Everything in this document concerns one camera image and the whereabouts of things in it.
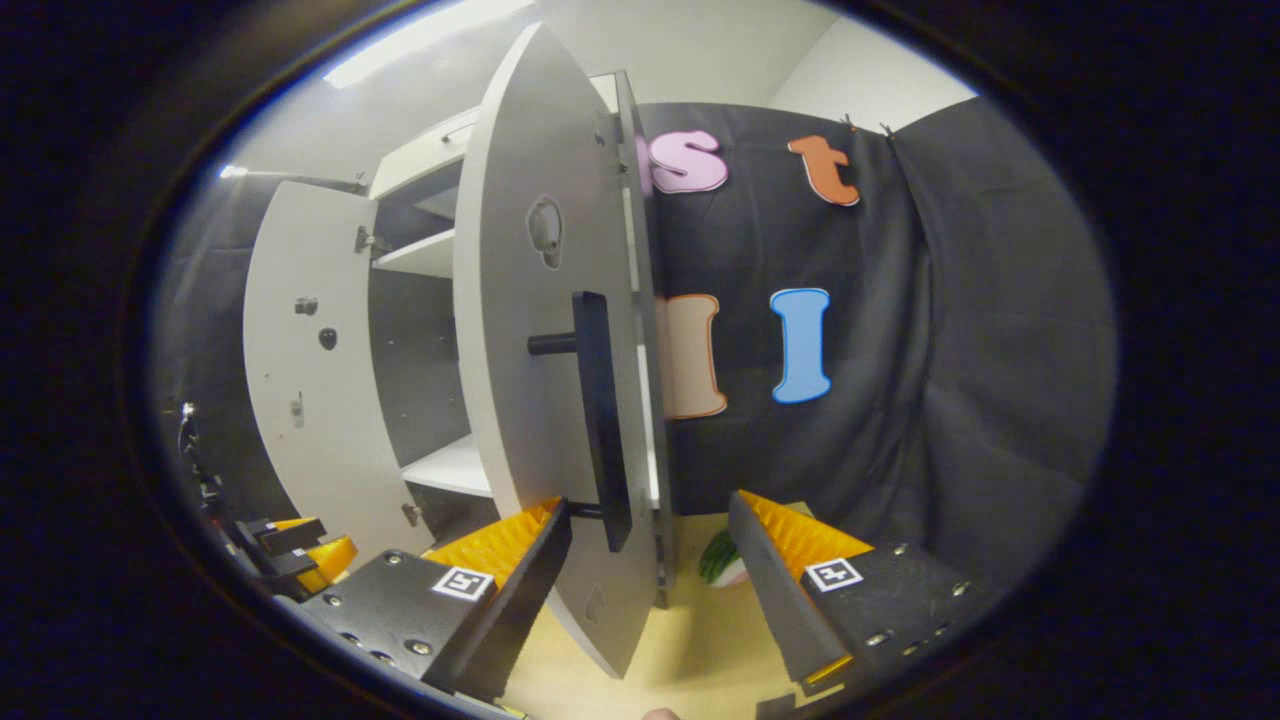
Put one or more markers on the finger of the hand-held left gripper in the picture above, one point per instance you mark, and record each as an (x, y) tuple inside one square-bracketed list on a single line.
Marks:
[(335, 560), (290, 537)]

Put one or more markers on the white door with camera sticker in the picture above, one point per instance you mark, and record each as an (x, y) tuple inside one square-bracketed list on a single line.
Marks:
[(310, 400)]

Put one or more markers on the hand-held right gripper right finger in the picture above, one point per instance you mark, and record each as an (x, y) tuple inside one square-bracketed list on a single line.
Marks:
[(775, 580)]

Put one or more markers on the white and grey cabinet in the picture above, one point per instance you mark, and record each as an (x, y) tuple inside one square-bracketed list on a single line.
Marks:
[(420, 350)]

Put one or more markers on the white door with calendar sticker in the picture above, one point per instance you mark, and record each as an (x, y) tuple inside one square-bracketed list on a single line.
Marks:
[(520, 400)]

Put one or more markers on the white cabinet drawer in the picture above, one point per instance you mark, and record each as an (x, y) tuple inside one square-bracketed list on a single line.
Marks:
[(420, 155)]

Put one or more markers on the green and pink object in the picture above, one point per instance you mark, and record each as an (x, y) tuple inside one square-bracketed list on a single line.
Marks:
[(722, 560)]

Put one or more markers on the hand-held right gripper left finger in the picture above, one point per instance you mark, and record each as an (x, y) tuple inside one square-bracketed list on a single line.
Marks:
[(505, 615)]

